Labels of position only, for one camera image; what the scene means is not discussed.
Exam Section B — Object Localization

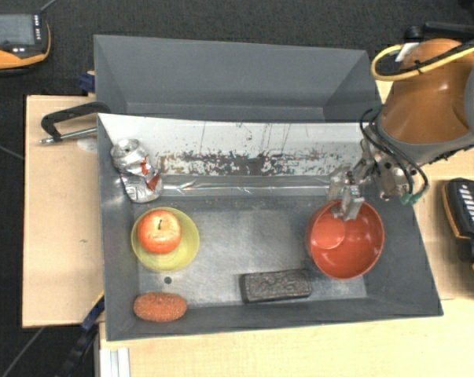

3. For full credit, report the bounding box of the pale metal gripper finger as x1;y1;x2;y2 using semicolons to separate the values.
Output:
340;185;366;222
327;167;355;203

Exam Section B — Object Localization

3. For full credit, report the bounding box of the red bowl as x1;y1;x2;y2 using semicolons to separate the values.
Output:
304;199;386;280

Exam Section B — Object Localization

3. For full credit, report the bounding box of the grey metal bin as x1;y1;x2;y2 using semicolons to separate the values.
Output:
93;34;444;342

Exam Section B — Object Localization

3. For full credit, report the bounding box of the dark grey flat block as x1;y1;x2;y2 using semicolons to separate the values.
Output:
238;269;314;304

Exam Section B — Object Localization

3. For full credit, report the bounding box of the yellow-green plate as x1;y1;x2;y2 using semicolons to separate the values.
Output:
130;206;201;273

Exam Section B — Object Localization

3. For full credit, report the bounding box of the red apple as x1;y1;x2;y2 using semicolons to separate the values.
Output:
136;208;183;255

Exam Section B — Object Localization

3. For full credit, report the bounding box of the crushed silver can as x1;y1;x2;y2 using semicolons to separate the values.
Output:
109;137;165;204

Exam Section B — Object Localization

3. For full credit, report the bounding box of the orange oval scrubber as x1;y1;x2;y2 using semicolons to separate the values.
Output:
132;291;189;324

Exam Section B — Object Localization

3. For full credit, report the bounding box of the pale brown flat board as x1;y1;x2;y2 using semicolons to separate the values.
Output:
21;94;106;328

